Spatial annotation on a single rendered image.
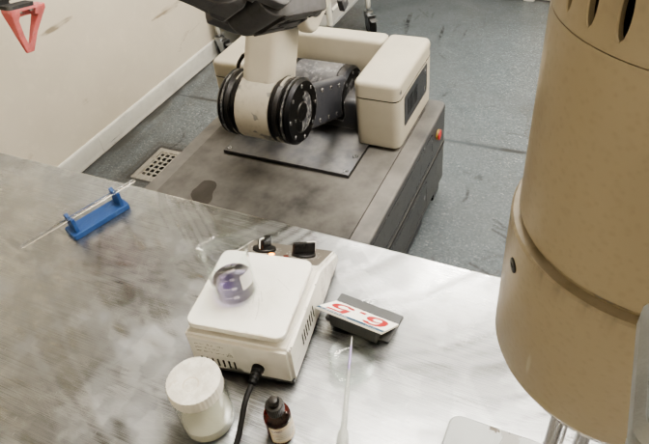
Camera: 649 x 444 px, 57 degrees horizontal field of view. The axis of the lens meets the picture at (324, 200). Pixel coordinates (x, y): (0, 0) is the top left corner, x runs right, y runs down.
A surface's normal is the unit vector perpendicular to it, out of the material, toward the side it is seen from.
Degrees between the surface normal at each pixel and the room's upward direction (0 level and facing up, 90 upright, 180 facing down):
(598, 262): 90
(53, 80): 90
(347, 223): 0
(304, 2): 58
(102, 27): 90
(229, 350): 90
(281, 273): 0
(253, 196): 0
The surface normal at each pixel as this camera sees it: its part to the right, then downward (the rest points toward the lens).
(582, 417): -0.60, 0.56
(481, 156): -0.10, -0.76
